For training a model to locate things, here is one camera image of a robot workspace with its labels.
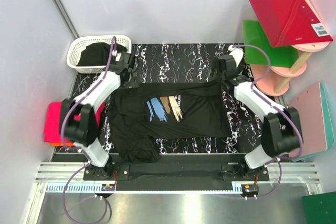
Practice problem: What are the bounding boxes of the red plastic folder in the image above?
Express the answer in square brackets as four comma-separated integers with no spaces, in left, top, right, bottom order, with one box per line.
[249,0,333,48]

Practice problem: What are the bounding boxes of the black shirt in basket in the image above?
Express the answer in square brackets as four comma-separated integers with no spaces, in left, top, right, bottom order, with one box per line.
[77,41,128,67]

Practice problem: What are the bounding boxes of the folded orange t-shirt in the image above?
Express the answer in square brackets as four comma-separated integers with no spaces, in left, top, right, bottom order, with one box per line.
[50,142,74,147]

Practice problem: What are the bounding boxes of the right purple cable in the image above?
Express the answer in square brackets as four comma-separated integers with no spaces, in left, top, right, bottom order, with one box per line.
[228,44,304,200]

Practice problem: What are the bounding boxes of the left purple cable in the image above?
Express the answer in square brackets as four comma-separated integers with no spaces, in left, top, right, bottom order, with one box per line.
[60,36,119,223]

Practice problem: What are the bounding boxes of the folded pink t-shirt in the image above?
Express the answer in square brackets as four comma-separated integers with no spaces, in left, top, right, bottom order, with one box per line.
[44,102,106,143]

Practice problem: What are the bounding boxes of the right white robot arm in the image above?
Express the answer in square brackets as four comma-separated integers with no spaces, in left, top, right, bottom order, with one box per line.
[210,45,303,180]

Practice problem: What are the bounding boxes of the purple cable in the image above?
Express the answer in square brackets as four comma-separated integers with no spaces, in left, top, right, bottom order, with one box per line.
[60,36,119,223]
[228,44,304,200]

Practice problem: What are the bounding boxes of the aluminium rail frame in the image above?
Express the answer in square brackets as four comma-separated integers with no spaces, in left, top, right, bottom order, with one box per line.
[24,162,322,223]

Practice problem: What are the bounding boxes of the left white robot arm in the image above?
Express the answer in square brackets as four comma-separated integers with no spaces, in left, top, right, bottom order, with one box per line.
[59,52,136,176]

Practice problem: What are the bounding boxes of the dark green board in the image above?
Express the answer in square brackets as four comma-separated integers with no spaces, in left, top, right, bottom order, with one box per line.
[302,192,336,224]

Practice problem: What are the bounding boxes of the teal board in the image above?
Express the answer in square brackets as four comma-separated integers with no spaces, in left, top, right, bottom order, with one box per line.
[290,82,335,163]

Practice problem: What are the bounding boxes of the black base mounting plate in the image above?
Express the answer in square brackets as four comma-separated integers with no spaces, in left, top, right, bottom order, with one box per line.
[83,153,270,192]

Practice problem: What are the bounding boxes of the black printed t-shirt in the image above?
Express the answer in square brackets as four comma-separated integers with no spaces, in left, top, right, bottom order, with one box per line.
[107,81,230,163]

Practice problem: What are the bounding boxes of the green plastic sheet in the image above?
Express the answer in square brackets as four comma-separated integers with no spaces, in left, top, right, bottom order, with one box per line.
[243,19,299,68]

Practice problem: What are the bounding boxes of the pink clipboard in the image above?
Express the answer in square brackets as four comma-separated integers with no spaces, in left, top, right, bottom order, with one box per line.
[288,81,330,159]

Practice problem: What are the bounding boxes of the black marble pattern mat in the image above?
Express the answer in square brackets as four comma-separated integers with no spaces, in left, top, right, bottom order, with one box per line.
[52,42,291,154]

